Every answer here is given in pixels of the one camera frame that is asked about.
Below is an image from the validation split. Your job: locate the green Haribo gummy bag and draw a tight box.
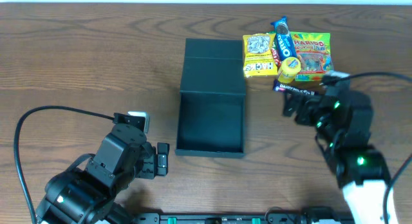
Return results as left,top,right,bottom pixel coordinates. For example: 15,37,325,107
291,32,334,82

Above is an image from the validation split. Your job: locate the yellow round candy tub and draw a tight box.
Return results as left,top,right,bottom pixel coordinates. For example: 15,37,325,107
277,57,302,84

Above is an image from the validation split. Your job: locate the black gift box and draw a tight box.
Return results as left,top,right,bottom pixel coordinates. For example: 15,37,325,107
175,39,246,158

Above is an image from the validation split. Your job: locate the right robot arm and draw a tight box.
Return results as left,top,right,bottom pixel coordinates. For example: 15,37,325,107
283,77,398,223

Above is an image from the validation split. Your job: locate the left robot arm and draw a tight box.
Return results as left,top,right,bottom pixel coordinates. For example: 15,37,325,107
36,111,170,223

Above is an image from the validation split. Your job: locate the red striped candy pack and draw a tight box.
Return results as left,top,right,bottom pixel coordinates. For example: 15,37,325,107
269,31,281,68

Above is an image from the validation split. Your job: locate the blue Oreo cookie pack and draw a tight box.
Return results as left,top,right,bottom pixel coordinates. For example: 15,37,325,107
271,16,297,61

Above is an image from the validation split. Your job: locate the purple Dairy Milk bar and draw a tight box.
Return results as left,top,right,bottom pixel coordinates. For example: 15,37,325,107
272,79,319,95

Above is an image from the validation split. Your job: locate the yellow Hacks candy bag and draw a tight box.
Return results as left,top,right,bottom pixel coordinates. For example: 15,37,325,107
243,33,278,78

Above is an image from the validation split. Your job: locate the right black cable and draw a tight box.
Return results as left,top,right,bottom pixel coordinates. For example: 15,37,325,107
341,71,412,224

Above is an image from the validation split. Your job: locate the black cable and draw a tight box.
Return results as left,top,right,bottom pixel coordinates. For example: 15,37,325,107
341,71,412,224
13,105,116,224

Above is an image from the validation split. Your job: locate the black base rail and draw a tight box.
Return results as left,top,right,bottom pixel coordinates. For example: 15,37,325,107
131,207,355,224

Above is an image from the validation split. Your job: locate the left black cable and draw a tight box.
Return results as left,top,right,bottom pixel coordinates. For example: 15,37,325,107
13,105,116,224

